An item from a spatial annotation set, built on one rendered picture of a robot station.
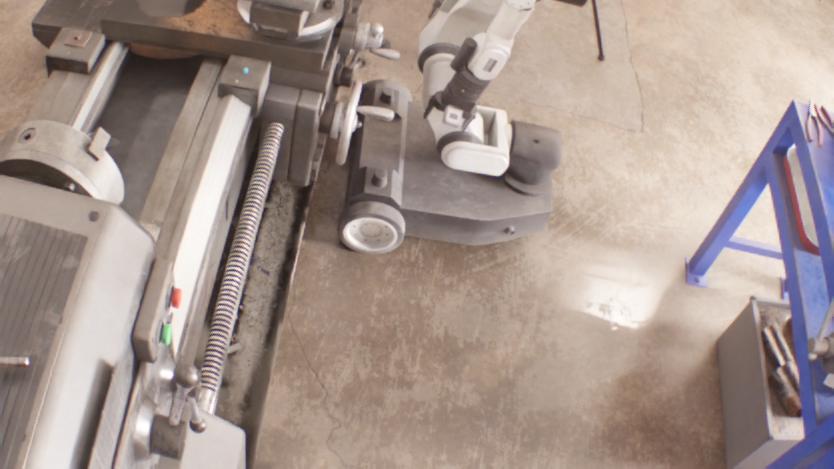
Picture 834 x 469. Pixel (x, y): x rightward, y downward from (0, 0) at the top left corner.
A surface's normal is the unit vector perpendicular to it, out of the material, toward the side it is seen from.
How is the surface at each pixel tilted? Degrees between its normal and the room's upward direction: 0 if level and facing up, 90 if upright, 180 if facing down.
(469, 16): 115
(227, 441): 32
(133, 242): 45
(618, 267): 0
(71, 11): 0
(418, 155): 0
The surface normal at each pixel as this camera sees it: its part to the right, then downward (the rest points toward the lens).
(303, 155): -0.11, 0.76
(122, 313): 0.82, -0.29
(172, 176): 0.18, -0.62
